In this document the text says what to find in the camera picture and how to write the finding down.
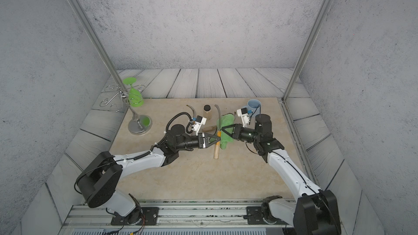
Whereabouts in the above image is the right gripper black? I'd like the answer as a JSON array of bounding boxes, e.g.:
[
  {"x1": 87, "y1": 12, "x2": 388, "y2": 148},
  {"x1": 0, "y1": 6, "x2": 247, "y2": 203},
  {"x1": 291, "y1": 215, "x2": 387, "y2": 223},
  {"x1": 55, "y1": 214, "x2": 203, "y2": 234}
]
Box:
[{"x1": 221, "y1": 124, "x2": 262, "y2": 145}]

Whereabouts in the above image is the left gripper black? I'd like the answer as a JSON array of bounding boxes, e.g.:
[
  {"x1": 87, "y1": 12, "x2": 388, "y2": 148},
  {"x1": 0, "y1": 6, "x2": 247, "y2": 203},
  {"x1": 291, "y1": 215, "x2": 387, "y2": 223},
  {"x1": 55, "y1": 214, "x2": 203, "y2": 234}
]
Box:
[{"x1": 174, "y1": 133, "x2": 220, "y2": 152}]

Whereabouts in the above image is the green microfiber rag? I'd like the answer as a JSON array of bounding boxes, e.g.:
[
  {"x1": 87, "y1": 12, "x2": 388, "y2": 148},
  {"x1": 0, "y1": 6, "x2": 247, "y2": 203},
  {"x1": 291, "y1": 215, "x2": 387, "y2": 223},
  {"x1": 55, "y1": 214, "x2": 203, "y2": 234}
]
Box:
[{"x1": 217, "y1": 113, "x2": 235, "y2": 150}]

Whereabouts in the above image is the sickle wooden handle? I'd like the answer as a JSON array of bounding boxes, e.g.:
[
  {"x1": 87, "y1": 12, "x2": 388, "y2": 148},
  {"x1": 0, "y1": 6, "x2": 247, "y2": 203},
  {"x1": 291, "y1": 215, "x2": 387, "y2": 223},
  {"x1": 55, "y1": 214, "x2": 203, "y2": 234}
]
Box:
[
  {"x1": 202, "y1": 125, "x2": 218, "y2": 133},
  {"x1": 186, "y1": 104, "x2": 197, "y2": 118},
  {"x1": 213, "y1": 104, "x2": 223, "y2": 160}
]

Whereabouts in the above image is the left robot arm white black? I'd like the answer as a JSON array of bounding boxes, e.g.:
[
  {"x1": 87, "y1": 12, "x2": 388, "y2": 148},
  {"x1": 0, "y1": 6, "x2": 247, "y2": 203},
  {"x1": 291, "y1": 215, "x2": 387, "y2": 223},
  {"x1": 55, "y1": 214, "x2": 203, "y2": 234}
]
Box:
[{"x1": 75, "y1": 124, "x2": 221, "y2": 225}]

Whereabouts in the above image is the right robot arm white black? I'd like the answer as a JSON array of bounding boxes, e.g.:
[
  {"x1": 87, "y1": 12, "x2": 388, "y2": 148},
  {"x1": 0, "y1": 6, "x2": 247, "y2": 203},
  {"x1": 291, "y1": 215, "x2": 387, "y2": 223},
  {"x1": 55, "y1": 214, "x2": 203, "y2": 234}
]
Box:
[{"x1": 221, "y1": 114, "x2": 342, "y2": 235}]

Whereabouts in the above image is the small jar black lid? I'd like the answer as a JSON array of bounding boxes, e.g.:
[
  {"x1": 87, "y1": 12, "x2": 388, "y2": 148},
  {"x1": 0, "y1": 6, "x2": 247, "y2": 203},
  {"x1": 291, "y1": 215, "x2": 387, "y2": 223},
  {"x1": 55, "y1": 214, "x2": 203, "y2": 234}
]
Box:
[{"x1": 203, "y1": 104, "x2": 212, "y2": 120}]

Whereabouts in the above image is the light blue ceramic mug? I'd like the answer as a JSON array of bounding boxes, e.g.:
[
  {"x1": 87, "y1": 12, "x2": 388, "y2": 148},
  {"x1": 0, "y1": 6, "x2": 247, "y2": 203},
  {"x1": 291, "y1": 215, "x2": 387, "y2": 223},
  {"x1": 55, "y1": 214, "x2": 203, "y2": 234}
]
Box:
[{"x1": 247, "y1": 99, "x2": 261, "y2": 116}]

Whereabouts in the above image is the green plastic wine glass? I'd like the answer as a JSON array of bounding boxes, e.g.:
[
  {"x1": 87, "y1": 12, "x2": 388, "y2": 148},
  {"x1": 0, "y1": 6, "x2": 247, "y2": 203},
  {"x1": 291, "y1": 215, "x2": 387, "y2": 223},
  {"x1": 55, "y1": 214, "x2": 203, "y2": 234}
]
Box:
[{"x1": 123, "y1": 77, "x2": 145, "y2": 107}]

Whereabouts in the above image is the silver metal glass rack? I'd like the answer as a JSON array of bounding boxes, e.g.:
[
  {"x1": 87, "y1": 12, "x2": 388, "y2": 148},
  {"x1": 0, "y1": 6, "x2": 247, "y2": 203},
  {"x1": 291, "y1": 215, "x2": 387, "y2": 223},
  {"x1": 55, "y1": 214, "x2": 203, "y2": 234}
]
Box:
[{"x1": 99, "y1": 85, "x2": 152, "y2": 135}]

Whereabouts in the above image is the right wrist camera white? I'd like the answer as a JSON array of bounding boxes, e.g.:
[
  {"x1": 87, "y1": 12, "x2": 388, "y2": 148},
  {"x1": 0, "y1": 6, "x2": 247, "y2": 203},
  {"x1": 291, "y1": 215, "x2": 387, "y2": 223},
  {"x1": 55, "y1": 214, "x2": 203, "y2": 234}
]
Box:
[{"x1": 236, "y1": 107, "x2": 253, "y2": 127}]

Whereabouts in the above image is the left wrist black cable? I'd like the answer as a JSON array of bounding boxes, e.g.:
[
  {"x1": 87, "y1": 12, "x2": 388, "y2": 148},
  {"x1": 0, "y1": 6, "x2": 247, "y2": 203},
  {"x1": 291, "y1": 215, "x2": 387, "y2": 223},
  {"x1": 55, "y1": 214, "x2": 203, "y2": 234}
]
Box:
[{"x1": 165, "y1": 111, "x2": 196, "y2": 138}]

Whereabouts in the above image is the aluminium rail frame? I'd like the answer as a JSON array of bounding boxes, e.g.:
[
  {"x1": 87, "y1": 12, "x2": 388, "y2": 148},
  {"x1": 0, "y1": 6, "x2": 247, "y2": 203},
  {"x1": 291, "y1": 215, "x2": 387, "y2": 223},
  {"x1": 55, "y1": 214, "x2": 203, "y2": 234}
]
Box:
[{"x1": 59, "y1": 200, "x2": 296, "y2": 235}]

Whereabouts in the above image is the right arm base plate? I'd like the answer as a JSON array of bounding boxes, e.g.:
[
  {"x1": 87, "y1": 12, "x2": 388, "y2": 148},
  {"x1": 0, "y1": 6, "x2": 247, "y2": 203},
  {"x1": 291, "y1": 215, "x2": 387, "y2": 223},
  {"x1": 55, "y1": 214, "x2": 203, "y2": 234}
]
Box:
[{"x1": 243, "y1": 206, "x2": 288, "y2": 225}]

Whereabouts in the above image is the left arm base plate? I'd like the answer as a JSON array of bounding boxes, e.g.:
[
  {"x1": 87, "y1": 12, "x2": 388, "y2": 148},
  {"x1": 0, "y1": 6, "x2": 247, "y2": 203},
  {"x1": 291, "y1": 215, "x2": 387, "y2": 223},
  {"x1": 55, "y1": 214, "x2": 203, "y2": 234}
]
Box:
[{"x1": 111, "y1": 206, "x2": 160, "y2": 226}]

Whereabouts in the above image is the right aluminium corner post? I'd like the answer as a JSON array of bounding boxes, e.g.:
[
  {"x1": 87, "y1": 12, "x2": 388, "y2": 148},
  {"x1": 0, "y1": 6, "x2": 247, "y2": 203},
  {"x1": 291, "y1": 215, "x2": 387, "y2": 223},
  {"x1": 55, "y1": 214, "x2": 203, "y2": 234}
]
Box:
[{"x1": 282, "y1": 0, "x2": 333, "y2": 103}]

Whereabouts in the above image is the aluminium corner post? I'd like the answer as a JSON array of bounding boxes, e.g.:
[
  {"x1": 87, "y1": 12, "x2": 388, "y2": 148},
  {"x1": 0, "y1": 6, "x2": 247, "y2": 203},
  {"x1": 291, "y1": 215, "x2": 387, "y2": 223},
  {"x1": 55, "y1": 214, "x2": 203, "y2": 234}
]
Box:
[
  {"x1": 67, "y1": 0, "x2": 127, "y2": 91},
  {"x1": 282, "y1": 0, "x2": 333, "y2": 103}
]

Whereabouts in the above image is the left aluminium corner post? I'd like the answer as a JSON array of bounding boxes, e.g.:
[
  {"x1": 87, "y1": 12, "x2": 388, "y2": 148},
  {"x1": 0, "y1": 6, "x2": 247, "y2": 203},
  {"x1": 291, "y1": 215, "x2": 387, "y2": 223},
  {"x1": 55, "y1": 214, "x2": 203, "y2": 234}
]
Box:
[{"x1": 67, "y1": 0, "x2": 127, "y2": 91}]

